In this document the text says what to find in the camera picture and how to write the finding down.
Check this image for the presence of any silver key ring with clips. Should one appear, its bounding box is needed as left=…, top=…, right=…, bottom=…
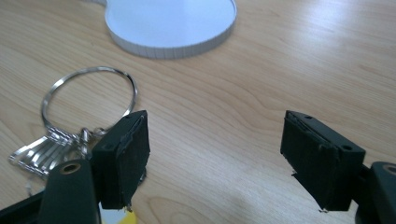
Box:
left=7, top=65, right=148, bottom=189

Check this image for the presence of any white key rack stand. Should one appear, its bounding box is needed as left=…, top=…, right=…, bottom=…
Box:
left=89, top=0, right=238, bottom=61

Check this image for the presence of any yellow and white tag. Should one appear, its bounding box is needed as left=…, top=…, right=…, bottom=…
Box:
left=98, top=203, right=138, bottom=224

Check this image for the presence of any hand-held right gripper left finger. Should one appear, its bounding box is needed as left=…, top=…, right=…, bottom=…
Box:
left=90, top=109, right=151, bottom=210

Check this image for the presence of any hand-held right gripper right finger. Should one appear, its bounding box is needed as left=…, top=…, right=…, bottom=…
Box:
left=279, top=109, right=366, bottom=213

